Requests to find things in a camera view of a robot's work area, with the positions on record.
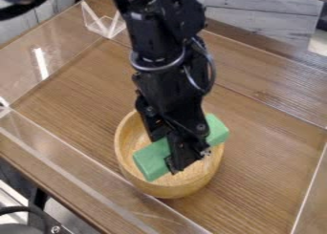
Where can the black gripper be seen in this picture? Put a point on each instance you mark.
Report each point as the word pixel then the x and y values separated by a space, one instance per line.
pixel 171 88

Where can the green rectangular block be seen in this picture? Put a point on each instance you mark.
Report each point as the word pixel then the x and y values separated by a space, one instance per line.
pixel 148 158

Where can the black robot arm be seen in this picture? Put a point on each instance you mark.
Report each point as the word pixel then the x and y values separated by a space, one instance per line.
pixel 161 26

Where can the brown wooden bowl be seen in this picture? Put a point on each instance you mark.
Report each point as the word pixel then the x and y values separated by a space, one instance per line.
pixel 187 183

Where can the clear acrylic tray wall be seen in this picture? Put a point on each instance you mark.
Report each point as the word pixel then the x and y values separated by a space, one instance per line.
pixel 68 131

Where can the black table leg frame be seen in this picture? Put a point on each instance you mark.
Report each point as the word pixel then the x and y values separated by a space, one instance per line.
pixel 38 219

